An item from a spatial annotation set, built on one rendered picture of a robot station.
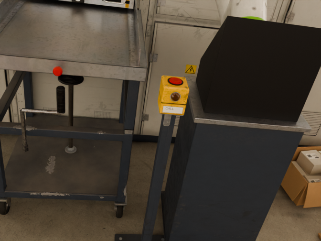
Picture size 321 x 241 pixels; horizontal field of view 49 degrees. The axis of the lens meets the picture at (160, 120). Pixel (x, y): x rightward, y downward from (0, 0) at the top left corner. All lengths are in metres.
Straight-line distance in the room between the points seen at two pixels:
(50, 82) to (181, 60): 0.76
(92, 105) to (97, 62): 0.90
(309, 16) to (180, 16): 0.70
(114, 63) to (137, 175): 0.93
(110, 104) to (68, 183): 0.62
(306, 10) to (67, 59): 1.33
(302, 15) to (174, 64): 0.73
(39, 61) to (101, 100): 0.89
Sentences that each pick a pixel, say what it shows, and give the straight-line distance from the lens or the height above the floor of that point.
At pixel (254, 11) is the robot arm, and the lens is 1.34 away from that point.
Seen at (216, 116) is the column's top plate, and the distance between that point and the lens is 1.27.
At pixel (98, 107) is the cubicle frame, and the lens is 2.18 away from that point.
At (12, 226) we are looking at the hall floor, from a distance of 1.84.
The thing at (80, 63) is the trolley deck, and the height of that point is 0.84.
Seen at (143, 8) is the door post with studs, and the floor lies 0.85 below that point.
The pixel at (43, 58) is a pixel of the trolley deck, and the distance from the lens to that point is 1.31.
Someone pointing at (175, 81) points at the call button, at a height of 0.91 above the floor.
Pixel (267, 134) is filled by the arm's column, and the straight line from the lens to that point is 1.35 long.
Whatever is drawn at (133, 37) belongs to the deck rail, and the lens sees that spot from 1.54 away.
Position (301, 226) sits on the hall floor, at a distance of 2.11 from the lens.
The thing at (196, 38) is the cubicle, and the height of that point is 0.74.
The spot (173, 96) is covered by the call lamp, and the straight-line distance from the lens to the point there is 1.08.
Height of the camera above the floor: 1.40
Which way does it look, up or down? 33 degrees down
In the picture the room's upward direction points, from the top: 10 degrees clockwise
